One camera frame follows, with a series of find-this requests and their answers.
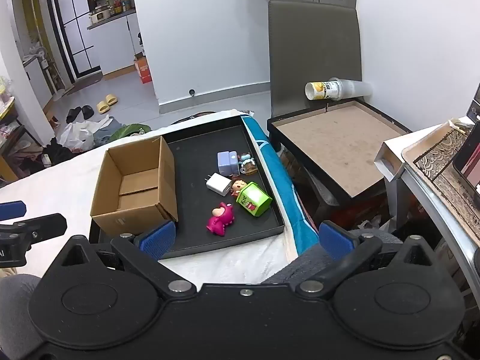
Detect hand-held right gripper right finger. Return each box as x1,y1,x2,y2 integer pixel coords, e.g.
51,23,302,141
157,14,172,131
297,220,436,301

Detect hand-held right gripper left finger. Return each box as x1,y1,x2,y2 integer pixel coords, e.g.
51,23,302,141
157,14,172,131
59,220,196,301

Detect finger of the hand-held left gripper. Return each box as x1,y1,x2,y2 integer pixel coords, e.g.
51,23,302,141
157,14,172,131
0,214,67,250
0,202,27,219

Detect black tray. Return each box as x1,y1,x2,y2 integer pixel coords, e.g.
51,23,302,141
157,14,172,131
88,114,287,259

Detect brown cardboard box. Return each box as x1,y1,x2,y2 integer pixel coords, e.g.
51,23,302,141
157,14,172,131
90,135,179,235

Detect pink bear toy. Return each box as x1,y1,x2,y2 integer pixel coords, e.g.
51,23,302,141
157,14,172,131
205,202,236,237

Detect white charger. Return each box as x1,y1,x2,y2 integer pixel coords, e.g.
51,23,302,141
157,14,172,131
204,173,233,197

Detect green hexagonal box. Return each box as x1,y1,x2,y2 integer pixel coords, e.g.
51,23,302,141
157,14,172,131
235,182,273,218

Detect girl figurine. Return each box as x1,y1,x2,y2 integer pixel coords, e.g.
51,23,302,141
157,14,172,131
229,178,249,197

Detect purple charger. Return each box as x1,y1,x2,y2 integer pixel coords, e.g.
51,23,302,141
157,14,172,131
217,151,239,177

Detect blue figurine with orange base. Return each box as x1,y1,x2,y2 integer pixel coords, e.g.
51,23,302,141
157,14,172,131
238,152,259,176

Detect person's left leg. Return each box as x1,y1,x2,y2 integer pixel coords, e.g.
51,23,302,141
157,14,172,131
0,274,43,349

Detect pile of black clothes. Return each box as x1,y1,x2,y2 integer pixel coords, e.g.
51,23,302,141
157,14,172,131
41,139,76,166

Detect yellow wooden table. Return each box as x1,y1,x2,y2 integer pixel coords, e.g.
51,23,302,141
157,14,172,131
0,95,42,182

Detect blue printed towel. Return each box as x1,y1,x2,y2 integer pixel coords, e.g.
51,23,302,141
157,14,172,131
240,114,319,259

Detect white plastic bag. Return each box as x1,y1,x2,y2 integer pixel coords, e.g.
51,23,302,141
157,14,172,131
59,120,98,152

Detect white cardboard box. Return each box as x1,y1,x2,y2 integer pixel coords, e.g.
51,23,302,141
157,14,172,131
374,117,475,181

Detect green leaf floor mat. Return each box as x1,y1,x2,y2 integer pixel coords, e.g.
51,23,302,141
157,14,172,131
109,123,151,145

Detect grey jeans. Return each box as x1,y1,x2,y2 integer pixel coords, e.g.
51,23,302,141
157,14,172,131
93,122,126,145

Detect patterned wooden tray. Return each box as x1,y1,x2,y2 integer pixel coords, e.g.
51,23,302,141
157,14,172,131
401,122,480,241

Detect dark door mat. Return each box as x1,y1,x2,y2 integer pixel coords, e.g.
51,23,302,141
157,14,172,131
69,73,104,91

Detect plastic cup with yellow print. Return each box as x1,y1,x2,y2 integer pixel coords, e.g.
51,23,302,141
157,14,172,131
304,77,374,102

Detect black tablet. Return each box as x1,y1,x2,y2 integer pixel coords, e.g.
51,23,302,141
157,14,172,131
452,120,480,196

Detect orange cardboard box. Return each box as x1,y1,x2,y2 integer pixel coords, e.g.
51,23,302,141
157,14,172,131
134,57,153,84

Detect white kitchen cabinet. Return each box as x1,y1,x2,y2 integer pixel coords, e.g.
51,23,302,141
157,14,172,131
87,9,141,76

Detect black framed sliding door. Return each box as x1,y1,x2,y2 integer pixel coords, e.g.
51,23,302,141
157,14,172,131
44,0,103,79

